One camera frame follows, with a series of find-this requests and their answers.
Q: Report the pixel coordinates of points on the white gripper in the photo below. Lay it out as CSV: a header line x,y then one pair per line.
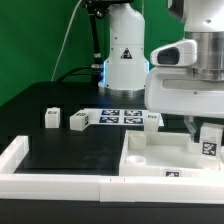
x,y
171,87

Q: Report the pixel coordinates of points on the white square tabletop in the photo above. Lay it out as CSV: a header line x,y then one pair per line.
x,y
160,154

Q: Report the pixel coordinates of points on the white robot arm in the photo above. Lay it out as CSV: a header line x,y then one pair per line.
x,y
126,68

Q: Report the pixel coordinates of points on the white marker sheet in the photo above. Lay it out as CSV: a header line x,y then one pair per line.
x,y
130,117

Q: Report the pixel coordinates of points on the white U-shaped fence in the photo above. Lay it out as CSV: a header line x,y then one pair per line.
x,y
100,188

